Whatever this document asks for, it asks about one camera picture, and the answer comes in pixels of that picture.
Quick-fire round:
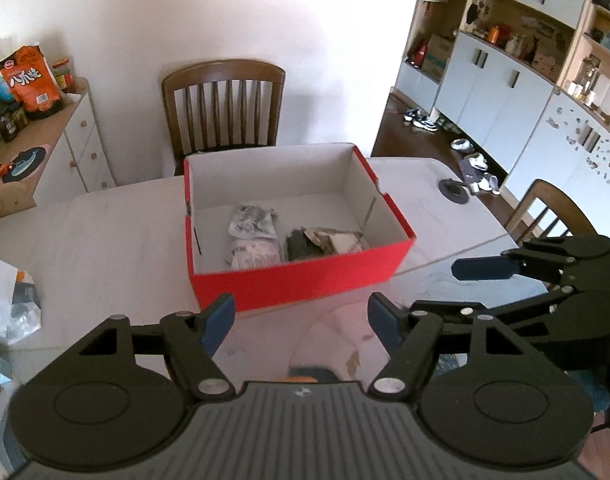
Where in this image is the round whale mat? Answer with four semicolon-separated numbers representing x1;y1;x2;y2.
5;146;48;183

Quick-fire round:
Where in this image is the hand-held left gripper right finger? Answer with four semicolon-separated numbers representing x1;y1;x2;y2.
367;292;536;401

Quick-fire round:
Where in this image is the white wooden sideboard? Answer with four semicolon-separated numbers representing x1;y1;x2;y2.
0;77;118;221

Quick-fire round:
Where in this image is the jar with red lid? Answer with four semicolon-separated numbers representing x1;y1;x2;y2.
52;57;74;93

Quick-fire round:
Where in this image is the silver foil snack packet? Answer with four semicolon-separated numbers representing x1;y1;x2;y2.
305;226;370;257

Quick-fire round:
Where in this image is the white wall cabinet unit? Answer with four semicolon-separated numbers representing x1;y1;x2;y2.
372;0;610;241

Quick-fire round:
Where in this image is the red cardboard box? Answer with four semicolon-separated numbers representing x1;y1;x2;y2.
183;142;416;313

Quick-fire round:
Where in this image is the grey phone stand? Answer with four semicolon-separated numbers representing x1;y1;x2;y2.
460;158;480;193

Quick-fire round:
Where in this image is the clear plastic tissue pack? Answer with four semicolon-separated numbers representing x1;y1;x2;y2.
0;250;43;346

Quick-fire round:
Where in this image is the person's right hand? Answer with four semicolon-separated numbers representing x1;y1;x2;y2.
567;369;610;413

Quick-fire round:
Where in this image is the brown wooden chair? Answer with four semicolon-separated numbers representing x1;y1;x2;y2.
505;179;598;247
161;59;286;177

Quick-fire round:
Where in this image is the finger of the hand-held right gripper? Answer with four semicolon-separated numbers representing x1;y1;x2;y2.
409;286;584;334
451;234;610;289

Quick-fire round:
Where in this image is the dark jar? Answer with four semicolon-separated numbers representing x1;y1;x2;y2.
0;110;24;143

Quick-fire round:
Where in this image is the red bag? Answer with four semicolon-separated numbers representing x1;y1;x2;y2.
407;40;430;66

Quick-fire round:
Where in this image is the orange snack bag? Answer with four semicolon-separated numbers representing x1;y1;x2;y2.
0;42;66;121

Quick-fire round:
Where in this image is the white marbled desktop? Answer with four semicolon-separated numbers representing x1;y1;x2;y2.
0;157;550;391

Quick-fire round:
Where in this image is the clear printed plastic wrapper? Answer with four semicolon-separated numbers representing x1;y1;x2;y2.
228;205;279;240

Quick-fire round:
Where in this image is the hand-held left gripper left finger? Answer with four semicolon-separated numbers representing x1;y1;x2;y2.
75;294;236;401

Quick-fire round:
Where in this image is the black round cable grommet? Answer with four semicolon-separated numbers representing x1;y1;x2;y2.
439;178;470;204

